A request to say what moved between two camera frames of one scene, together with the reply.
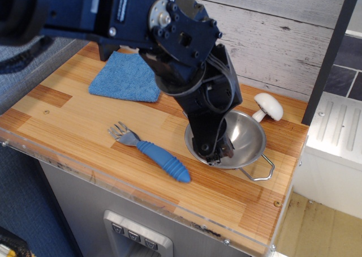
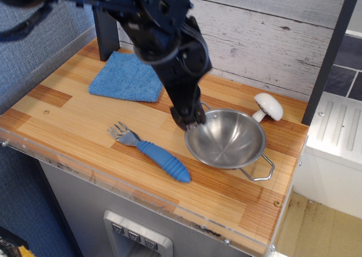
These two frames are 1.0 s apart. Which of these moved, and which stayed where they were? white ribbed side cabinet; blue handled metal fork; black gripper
Moved: black gripper
Stayed: white ribbed side cabinet; blue handled metal fork
